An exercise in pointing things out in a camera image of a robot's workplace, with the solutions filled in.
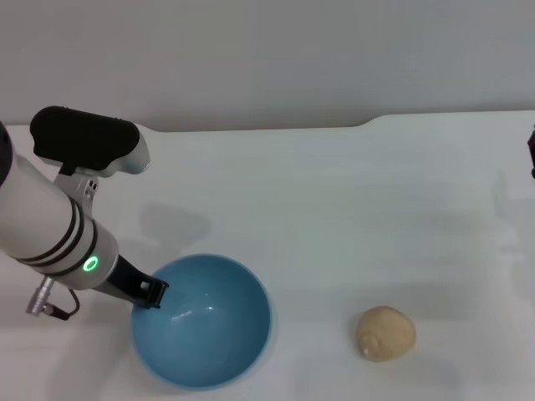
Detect blue bowl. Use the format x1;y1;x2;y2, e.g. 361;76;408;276
130;253;278;392

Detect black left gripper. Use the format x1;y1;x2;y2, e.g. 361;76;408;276
99;254;171;312

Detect left arm connector cable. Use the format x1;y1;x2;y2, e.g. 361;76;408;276
26;275;81;321

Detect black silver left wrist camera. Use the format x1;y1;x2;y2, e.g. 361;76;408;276
30;105;151;210

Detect beige egg yolk pastry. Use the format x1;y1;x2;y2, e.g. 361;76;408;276
355;305;418;363

